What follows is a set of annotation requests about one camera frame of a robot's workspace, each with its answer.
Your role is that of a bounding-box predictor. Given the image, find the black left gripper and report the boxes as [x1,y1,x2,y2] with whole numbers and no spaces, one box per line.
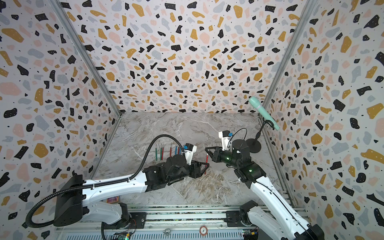
[169,159,213,185]

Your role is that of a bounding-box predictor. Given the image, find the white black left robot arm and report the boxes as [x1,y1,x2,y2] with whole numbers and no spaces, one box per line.
[53,155,210,227]

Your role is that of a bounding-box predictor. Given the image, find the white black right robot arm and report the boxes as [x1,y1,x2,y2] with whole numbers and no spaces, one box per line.
[205,140,325,240]

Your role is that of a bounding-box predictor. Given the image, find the black microphone stand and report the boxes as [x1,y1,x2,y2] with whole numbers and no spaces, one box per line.
[246,120,275,154]

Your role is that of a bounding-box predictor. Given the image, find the mint green microphone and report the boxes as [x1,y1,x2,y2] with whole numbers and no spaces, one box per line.
[249,97,280,131]

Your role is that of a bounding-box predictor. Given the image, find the purple orange small box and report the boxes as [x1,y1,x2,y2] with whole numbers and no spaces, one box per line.
[107,196,119,204]

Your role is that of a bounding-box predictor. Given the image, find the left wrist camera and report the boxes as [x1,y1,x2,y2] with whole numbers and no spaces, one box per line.
[184,143,197,165]

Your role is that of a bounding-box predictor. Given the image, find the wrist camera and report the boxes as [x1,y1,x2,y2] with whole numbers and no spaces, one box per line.
[184,143,197,165]
[219,130,233,151]

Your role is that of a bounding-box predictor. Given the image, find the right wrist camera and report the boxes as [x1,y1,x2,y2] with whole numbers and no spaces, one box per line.
[219,130,233,151]

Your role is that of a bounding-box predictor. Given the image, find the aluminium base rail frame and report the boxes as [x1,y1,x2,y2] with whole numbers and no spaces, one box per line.
[53,203,316,240]

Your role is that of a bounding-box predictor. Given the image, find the aluminium corner post left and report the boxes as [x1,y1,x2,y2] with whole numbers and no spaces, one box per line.
[48,0,122,118]

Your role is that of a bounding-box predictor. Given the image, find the aluminium corner post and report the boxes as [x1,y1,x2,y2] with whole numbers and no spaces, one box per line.
[48,0,122,118]
[263,0,319,110]

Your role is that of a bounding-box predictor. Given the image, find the aluminium corner post right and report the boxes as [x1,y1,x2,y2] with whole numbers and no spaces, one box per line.
[263,0,319,110]

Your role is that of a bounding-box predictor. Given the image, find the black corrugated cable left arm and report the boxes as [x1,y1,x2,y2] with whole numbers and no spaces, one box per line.
[25,134,187,228]

